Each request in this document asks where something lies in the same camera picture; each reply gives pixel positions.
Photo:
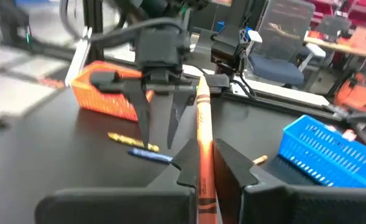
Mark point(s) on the wooden desk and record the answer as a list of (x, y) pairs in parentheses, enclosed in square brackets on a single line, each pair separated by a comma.
[(341, 46)]

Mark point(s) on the blue office chair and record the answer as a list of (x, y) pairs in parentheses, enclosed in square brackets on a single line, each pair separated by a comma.
[(276, 70)]

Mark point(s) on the yellow crayon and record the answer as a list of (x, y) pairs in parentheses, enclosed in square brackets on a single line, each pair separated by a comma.
[(133, 141)]

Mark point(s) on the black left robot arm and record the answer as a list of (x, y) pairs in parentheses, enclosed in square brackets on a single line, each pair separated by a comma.
[(229, 49)]

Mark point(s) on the orange plastic basket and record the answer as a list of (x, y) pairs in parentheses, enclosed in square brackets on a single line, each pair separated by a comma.
[(102, 96)]

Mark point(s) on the blue crayon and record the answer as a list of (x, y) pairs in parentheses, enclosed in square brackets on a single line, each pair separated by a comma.
[(150, 155)]

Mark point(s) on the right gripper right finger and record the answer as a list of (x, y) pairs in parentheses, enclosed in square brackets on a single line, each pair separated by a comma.
[(279, 205)]

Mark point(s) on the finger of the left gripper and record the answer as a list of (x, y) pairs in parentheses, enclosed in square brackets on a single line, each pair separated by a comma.
[(142, 115), (178, 112)]

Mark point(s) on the orange crayon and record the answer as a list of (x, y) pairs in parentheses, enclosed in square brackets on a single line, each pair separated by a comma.
[(205, 130), (260, 159)]

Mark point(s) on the orange office chair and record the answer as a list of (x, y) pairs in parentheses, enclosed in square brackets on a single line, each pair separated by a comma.
[(356, 93)]

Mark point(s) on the blue plastic basket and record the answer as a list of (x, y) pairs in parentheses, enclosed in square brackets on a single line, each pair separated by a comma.
[(325, 152)]

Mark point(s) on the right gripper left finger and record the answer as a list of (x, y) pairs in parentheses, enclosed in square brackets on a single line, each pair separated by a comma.
[(123, 205)]

